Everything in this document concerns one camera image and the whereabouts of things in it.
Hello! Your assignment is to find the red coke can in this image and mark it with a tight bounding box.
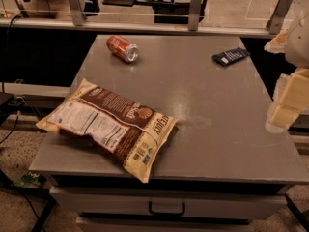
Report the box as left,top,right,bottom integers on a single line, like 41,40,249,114
106,35,139,63

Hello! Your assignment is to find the dark blue snack bar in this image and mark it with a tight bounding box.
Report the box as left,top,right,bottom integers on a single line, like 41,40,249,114
212,47,250,67

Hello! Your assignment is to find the grey drawer cabinet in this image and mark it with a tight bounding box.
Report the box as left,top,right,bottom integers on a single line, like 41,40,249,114
31,35,309,232

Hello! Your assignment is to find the green packet on floor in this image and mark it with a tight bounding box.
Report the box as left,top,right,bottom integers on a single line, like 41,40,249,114
13,171,41,189

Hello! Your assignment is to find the black drawer handle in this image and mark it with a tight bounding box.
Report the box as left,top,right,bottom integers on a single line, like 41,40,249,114
148,201,186,217

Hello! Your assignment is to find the metal rail bracket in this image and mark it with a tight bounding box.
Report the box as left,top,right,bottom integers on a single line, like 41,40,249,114
68,0,86,26
188,0,202,31
266,0,294,35

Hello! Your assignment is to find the black cable on floor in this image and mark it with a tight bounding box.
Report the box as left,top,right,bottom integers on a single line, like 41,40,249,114
0,14,47,232

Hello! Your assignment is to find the metal rail bracket right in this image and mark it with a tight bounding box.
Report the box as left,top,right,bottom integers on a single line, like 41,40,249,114
266,0,294,35

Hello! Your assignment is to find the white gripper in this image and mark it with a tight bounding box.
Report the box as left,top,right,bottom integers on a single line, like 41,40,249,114
264,11,309,133

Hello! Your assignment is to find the metal rail bracket left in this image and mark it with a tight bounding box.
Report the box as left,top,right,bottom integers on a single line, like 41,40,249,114
68,0,86,26

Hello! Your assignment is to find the metal rail bracket middle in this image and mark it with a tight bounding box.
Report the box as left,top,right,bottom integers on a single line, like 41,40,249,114
188,0,202,31

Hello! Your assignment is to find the brown chip bag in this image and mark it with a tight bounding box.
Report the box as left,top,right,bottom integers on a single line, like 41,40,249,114
37,80,177,183

